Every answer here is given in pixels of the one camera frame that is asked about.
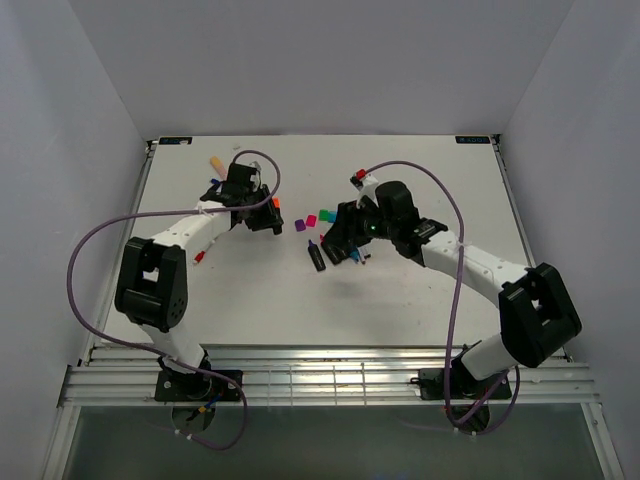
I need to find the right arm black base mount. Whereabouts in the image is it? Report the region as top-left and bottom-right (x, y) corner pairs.
(409, 368), (512, 400)

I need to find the peach pastel highlighter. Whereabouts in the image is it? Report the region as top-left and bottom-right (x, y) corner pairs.
(210, 156), (227, 180)

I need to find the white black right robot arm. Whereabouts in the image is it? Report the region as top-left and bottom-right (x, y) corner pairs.
(321, 181), (582, 397)

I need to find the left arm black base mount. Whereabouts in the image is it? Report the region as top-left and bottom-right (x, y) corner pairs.
(153, 370), (241, 403)

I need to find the right blue corner label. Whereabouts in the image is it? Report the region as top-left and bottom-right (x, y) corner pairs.
(455, 135), (491, 145)

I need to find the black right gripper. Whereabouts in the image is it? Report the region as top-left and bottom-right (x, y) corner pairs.
(322, 197), (397, 250)

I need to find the aluminium frame rail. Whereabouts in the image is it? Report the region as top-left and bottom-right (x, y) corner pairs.
(58, 344), (600, 407)

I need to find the left blue corner label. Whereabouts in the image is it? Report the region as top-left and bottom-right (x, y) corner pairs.
(158, 137), (193, 146)

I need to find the purple cap black highlighter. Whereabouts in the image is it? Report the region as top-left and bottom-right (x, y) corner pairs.
(307, 240), (326, 272)

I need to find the blue corner label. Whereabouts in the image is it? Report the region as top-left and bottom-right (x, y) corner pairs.
(158, 137), (193, 146)
(455, 135), (491, 145)

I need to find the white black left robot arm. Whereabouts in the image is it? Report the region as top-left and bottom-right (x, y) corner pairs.
(114, 162), (284, 400)

